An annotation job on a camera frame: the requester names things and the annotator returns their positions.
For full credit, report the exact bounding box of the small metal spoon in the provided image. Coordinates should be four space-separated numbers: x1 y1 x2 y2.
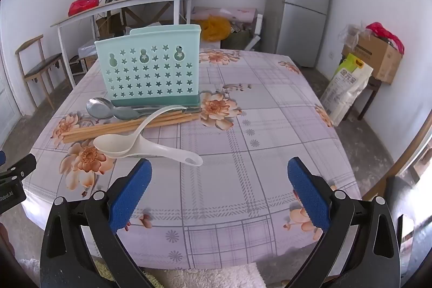
113 106 152 120

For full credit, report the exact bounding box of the wooden chair with dark seat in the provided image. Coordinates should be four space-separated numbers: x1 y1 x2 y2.
15 35 65 110

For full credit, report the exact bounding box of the dark wooden stool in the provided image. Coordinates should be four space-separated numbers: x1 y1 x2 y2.
357 77 383 120

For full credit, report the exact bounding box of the white panelled door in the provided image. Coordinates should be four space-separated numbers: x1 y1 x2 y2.
0 52 21 140

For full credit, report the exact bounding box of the red bag with dark contents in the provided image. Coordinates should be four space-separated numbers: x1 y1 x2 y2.
366 22 405 54

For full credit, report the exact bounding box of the white fluffy blanket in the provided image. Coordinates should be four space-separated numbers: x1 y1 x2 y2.
148 263 267 288

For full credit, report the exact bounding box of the wooden frame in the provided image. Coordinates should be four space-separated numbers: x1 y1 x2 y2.
363 99 432 201

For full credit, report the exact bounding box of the yellow plastic bag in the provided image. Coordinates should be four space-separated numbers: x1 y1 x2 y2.
202 15 232 42

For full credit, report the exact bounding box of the pink floral box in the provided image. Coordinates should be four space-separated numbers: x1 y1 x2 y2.
191 6 259 26

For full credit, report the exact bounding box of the white and yellow rice bag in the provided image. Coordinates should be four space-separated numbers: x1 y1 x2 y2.
320 53 374 127

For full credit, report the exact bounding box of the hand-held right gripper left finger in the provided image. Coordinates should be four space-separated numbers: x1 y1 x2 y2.
40 158 156 288

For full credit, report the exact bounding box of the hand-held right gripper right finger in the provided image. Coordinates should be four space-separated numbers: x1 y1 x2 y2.
287 156 402 288

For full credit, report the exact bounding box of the bundle of wooden chopsticks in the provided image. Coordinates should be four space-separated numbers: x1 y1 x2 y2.
62 109 202 144

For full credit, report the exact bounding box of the white desk with wooden top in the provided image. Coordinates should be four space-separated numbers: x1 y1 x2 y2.
50 0 196 89

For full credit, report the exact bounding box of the silver refrigerator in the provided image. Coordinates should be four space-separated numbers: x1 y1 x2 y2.
261 0 335 68

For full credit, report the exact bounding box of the silver flat box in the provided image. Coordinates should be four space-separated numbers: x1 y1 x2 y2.
77 45 99 58

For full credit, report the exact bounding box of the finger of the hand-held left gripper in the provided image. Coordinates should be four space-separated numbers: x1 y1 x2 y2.
0 153 37 185

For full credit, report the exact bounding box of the white board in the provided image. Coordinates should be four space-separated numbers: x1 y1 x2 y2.
247 14 264 51

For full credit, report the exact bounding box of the floral checked tablecloth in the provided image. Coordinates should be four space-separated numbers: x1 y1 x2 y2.
21 48 363 277

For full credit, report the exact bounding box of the green bag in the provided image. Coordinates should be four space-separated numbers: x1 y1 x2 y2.
231 30 252 49

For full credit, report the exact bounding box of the large metal spoon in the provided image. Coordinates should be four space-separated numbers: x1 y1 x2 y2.
86 98 115 120

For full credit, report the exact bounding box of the white rice scoop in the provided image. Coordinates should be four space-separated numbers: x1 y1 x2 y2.
101 140 204 168

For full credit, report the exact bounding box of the mint green utensil holder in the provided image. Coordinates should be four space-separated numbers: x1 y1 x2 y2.
94 24 202 108

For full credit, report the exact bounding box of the red plastic bag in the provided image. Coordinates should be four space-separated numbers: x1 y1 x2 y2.
68 0 100 17

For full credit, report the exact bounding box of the white long-handled ladle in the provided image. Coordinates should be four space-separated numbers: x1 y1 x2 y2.
93 106 187 159

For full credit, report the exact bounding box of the large cardboard box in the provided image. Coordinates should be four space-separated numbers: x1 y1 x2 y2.
342 33 403 85

